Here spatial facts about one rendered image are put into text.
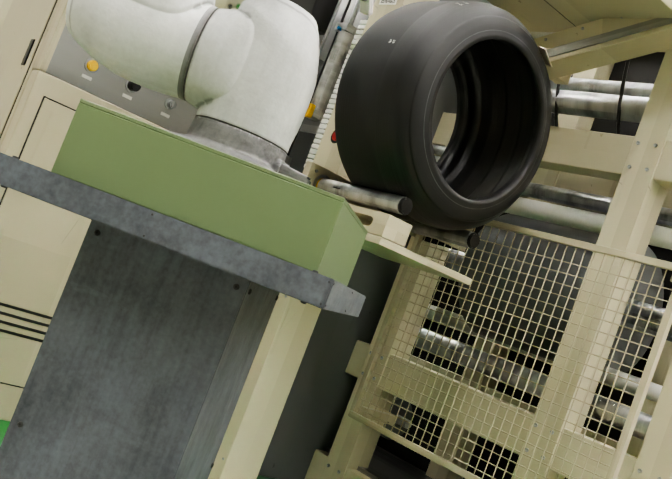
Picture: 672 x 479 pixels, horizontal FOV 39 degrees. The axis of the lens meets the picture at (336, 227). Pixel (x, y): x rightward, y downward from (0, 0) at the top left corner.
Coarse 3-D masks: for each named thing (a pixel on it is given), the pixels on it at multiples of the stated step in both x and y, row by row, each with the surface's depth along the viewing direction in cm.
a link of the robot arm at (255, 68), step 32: (256, 0) 143; (288, 0) 143; (224, 32) 140; (256, 32) 140; (288, 32) 140; (192, 64) 140; (224, 64) 139; (256, 64) 139; (288, 64) 140; (192, 96) 143; (224, 96) 139; (256, 96) 139; (288, 96) 141; (256, 128) 139; (288, 128) 142
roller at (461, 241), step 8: (416, 224) 265; (416, 232) 266; (424, 232) 262; (432, 232) 260; (440, 232) 257; (448, 232) 255; (456, 232) 253; (464, 232) 252; (472, 232) 251; (448, 240) 256; (456, 240) 253; (464, 240) 250; (472, 240) 250; (472, 248) 251
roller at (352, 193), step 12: (324, 180) 256; (336, 192) 250; (348, 192) 246; (360, 192) 243; (372, 192) 240; (384, 192) 238; (372, 204) 240; (384, 204) 236; (396, 204) 232; (408, 204) 233
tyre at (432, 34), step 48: (384, 48) 234; (432, 48) 227; (480, 48) 269; (528, 48) 246; (384, 96) 228; (432, 96) 227; (480, 96) 277; (528, 96) 265; (384, 144) 230; (432, 144) 230; (480, 144) 278; (528, 144) 266; (432, 192) 234; (480, 192) 269
